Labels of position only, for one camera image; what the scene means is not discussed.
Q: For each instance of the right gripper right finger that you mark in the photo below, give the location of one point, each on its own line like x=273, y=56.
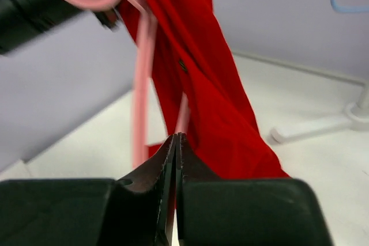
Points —
x=194, y=207

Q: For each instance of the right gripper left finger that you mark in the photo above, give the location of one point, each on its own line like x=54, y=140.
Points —
x=148, y=205

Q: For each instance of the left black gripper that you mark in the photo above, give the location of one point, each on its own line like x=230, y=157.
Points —
x=24, y=20

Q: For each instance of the thick pink plastic hanger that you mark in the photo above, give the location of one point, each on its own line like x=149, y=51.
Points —
x=146, y=37

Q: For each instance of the red t shirt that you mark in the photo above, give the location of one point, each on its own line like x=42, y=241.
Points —
x=200, y=92

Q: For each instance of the white clothes rack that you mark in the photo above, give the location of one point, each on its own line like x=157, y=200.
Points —
x=354, y=116

